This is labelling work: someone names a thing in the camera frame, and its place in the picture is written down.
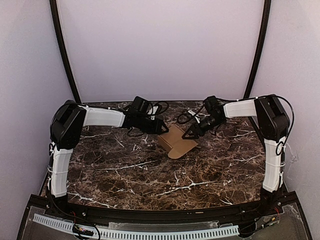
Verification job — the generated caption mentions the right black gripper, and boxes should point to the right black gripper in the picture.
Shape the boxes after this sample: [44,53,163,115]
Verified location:
[182,115,225,140]

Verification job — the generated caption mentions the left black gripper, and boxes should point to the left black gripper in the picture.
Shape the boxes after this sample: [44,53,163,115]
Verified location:
[136,115,169,135]

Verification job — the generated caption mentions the brown cardboard box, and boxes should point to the brown cardboard box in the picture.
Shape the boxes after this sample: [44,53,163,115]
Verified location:
[157,124,198,160]

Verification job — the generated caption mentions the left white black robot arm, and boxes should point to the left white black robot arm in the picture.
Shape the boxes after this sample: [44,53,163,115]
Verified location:
[48,96,169,198]

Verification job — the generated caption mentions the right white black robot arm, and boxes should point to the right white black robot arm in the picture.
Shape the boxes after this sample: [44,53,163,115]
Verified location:
[182,94,295,196]

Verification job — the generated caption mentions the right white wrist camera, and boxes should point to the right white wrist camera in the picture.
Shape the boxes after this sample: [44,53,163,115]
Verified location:
[187,110,201,124]

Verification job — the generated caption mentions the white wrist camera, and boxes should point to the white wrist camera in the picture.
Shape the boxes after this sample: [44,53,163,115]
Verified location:
[187,110,201,124]
[147,105,159,120]

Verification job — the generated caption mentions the right black camera cable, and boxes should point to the right black camera cable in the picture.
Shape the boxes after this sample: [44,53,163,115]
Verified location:
[177,104,208,125]

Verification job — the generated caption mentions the black camera cable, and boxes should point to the black camera cable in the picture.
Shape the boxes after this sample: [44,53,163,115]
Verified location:
[177,104,208,125]
[124,101,170,137]

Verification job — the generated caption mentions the left black camera cable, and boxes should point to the left black camera cable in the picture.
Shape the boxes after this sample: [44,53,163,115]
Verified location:
[124,101,170,137]

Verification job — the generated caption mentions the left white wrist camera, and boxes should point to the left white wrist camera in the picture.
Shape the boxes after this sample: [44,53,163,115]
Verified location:
[147,105,159,120]

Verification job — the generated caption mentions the white slotted cable duct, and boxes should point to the white slotted cable duct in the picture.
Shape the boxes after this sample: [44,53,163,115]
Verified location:
[32,213,240,240]

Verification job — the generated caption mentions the black front rail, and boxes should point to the black front rail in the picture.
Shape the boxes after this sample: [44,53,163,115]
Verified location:
[23,191,298,226]

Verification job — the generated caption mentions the right black frame post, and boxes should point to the right black frame post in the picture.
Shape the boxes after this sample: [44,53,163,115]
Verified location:
[243,0,272,99]

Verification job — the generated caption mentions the black frame post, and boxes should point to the black frame post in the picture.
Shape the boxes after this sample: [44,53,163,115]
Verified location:
[243,0,272,99]
[49,0,82,104]

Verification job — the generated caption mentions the left black frame post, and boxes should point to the left black frame post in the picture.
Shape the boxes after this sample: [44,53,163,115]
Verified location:
[49,0,82,104]

